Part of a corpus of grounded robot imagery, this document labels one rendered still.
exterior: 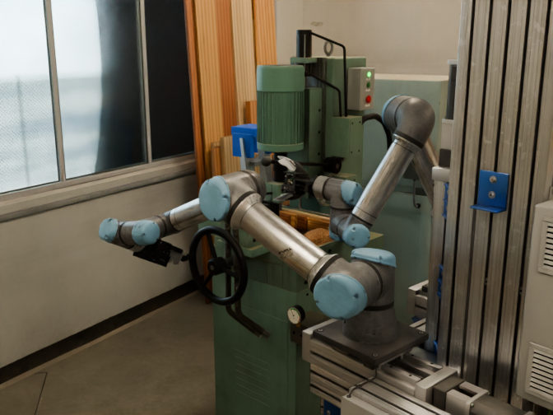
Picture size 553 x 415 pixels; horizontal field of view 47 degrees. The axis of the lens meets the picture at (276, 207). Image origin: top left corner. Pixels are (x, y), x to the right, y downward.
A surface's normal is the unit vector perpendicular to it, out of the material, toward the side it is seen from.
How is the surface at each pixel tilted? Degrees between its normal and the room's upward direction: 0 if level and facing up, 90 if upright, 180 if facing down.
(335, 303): 93
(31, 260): 90
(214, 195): 87
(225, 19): 87
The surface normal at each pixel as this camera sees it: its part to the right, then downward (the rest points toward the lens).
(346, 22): -0.55, 0.21
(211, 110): 0.83, 0.08
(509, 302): -0.75, 0.17
